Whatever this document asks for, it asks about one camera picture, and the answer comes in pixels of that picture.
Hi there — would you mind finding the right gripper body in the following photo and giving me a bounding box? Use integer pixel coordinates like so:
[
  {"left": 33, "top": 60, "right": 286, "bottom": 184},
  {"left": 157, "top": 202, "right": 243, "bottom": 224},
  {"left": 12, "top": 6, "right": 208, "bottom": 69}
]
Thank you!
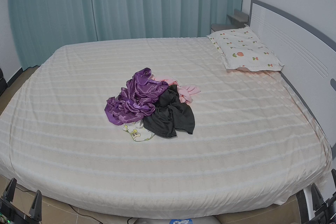
[{"left": 310, "top": 198, "right": 336, "bottom": 224}]

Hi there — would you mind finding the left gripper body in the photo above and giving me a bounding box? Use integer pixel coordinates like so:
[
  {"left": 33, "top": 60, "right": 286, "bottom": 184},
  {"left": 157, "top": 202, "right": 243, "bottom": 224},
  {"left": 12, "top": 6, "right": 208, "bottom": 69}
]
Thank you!
[{"left": 0, "top": 198, "right": 40, "bottom": 224}]

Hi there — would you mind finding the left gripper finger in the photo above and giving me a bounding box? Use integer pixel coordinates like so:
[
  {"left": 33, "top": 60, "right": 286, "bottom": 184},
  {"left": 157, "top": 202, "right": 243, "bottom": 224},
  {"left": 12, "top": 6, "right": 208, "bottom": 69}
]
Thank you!
[
  {"left": 28, "top": 190, "right": 42, "bottom": 220},
  {"left": 5, "top": 178, "right": 17, "bottom": 202}
]

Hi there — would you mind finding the black garment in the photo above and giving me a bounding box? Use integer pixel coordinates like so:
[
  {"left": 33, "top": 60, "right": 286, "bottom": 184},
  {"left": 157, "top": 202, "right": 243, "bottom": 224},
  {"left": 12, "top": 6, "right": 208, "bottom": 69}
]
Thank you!
[{"left": 143, "top": 85, "right": 196, "bottom": 138}]

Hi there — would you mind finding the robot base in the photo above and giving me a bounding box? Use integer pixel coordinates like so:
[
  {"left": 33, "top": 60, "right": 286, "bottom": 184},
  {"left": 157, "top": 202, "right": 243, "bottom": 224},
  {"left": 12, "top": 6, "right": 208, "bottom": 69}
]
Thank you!
[{"left": 129, "top": 216, "right": 218, "bottom": 224}]

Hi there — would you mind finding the bed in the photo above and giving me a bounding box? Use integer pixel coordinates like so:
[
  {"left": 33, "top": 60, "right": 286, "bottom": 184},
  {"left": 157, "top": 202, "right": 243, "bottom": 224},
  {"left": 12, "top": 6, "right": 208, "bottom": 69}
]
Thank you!
[{"left": 0, "top": 0, "right": 336, "bottom": 214}]

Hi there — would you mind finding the white printed garment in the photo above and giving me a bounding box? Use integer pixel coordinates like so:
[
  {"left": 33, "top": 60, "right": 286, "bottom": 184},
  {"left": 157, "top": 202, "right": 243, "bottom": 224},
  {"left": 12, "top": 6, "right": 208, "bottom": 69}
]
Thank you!
[{"left": 123, "top": 121, "right": 155, "bottom": 142}]

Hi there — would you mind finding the purple garment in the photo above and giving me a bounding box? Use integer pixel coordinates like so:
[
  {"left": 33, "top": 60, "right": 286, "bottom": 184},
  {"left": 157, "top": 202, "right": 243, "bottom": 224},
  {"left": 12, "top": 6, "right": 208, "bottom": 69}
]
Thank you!
[{"left": 104, "top": 68, "right": 170, "bottom": 126}]

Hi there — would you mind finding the white printed pillow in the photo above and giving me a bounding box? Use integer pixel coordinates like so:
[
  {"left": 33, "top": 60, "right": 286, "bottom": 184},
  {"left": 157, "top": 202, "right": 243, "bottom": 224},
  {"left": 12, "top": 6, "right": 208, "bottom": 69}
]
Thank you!
[{"left": 206, "top": 24, "right": 285, "bottom": 71}]

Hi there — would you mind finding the pink garment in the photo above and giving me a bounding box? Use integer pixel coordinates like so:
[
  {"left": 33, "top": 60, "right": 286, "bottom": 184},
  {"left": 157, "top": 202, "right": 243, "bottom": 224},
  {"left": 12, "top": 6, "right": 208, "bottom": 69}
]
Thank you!
[{"left": 152, "top": 74, "right": 201, "bottom": 104}]

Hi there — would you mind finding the grey bedside table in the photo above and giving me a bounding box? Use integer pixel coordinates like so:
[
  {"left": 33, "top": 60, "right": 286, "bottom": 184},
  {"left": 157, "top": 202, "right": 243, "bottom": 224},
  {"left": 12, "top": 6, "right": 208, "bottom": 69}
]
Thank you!
[{"left": 211, "top": 9, "right": 249, "bottom": 32}]

